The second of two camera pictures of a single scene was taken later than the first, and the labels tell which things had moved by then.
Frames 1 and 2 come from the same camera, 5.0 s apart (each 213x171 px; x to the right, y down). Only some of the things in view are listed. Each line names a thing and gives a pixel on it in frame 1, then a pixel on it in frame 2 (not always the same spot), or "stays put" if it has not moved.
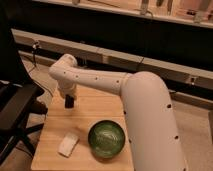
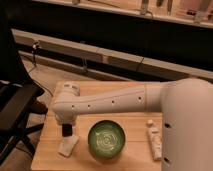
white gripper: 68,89 to 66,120
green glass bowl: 106,139 stays put
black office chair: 17,103 stays put
